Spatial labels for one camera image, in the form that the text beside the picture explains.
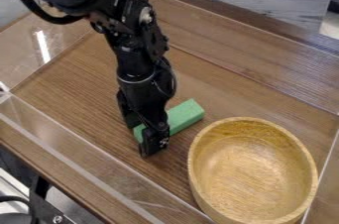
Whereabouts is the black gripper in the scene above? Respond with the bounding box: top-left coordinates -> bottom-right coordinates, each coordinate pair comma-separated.
117,57 -> 177,158

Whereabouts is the green rectangular block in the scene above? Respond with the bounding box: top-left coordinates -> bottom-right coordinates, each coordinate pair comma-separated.
133,99 -> 206,144

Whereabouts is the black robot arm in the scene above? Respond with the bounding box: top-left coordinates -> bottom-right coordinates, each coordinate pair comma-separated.
46,0 -> 177,157

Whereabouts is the brown wooden bowl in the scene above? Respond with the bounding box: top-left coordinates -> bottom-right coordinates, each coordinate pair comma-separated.
187,117 -> 318,224

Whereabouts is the clear acrylic tray wall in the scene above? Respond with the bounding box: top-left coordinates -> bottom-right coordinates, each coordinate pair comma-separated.
0,81 -> 214,224

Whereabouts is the black table leg bracket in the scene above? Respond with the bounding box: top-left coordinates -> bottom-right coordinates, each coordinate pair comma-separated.
30,175 -> 77,224

